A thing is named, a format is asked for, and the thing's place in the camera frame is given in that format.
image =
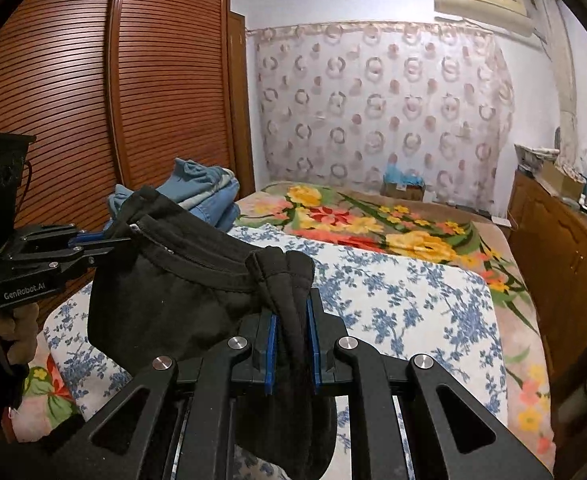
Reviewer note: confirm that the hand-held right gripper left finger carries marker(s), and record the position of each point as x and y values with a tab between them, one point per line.
271	355

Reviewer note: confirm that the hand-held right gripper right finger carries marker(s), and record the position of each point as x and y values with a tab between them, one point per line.
316	345

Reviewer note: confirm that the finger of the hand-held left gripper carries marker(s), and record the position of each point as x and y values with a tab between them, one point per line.
88	256
58	236

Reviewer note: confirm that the black pants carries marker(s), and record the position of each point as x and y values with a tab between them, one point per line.
173	290

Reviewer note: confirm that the person's left hand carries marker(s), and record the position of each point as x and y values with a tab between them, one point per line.
8	330

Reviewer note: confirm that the white blue floral quilt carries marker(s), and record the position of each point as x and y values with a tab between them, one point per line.
398	310

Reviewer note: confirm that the faded light blue folded jeans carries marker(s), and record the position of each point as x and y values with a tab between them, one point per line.
198	180

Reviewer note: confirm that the blue denim folded jeans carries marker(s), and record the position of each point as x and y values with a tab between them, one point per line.
218	215

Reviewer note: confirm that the colourful floral blanket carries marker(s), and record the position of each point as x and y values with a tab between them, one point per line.
373	220

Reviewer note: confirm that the wooden louvered wardrobe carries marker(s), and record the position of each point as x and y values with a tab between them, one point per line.
173	85

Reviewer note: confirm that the blue plastic bag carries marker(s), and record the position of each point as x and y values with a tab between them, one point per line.
403	176

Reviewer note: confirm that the circle patterned curtain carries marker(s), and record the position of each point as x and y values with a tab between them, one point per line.
373	110

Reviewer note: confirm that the wooden dresser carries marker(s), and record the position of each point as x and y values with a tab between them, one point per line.
563	260

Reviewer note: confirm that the open cardboard box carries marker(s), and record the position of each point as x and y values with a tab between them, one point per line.
561	180

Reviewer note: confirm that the wrapped air conditioner pipe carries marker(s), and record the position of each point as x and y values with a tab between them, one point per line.
558	70

